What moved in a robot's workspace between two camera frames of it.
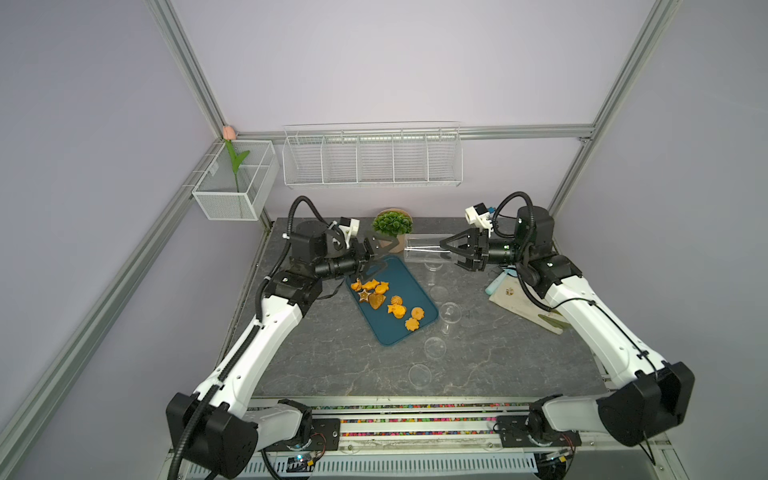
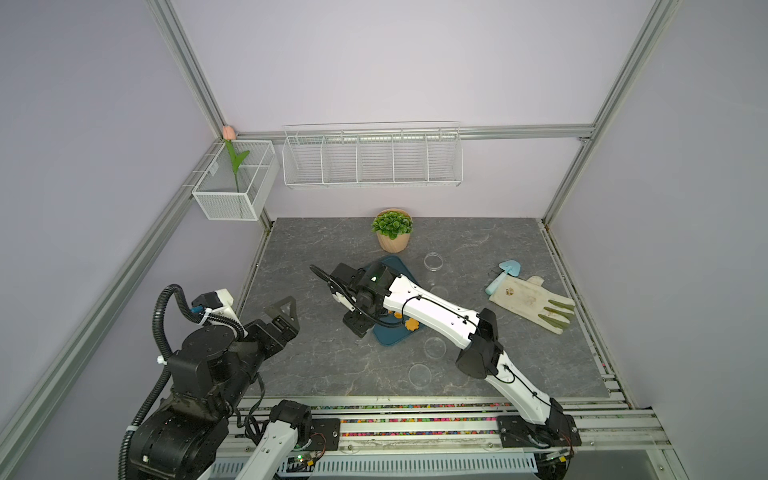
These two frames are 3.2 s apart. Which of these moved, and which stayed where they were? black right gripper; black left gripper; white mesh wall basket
Moved: black left gripper; black right gripper
Stayed: white mesh wall basket
